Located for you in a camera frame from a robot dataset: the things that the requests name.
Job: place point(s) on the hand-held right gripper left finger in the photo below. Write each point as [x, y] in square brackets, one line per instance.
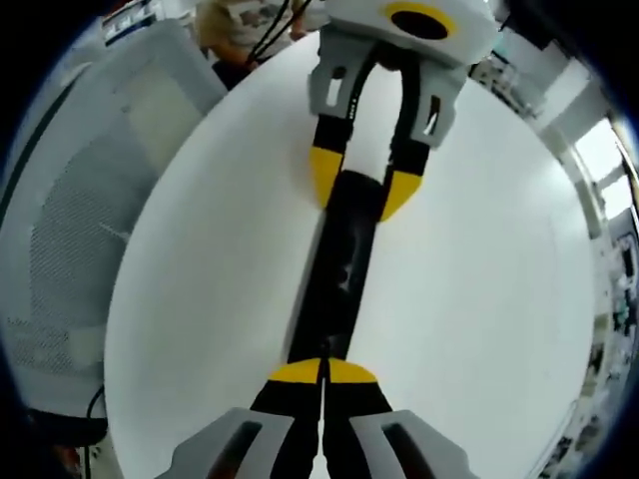
[279, 399]

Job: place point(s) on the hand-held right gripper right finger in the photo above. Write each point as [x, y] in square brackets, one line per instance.
[359, 399]

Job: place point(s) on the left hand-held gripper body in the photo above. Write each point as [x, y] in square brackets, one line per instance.
[359, 20]

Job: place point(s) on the black remote control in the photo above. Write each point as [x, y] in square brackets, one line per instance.
[334, 279]

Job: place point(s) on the person's white shirt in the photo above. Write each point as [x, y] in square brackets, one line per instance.
[249, 20]

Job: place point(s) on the person's dark trousers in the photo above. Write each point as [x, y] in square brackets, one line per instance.
[232, 72]

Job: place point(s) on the white square pillar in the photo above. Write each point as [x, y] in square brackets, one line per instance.
[569, 90]

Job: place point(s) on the bright window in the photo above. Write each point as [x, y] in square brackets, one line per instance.
[599, 149]

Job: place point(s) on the blue white sign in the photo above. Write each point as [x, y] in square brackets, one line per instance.
[127, 22]

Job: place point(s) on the white mesh office chair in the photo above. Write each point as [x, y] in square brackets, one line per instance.
[75, 224]

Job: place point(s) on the white display wall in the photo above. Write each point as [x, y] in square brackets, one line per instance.
[621, 299]

